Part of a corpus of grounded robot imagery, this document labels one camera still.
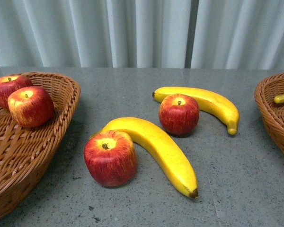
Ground large yellow banana front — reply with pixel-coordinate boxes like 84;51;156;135
90;117;198;198

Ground red apple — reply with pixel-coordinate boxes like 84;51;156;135
84;130;138;187
0;75;33;109
8;86;54;128
158;94;200;135

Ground white pleated curtain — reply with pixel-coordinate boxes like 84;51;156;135
0;0;284;70

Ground red apple front in basket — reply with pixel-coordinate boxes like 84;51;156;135
8;86;54;128

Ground left brown wicker basket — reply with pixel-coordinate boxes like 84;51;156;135
0;71;81;219

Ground brown wicker basket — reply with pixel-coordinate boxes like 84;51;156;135
0;71;81;219
254;73;284;153

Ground right brown wicker basket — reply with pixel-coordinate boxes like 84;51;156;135
254;73;284;153

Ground red apple back in basket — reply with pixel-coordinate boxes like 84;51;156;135
0;75;33;109

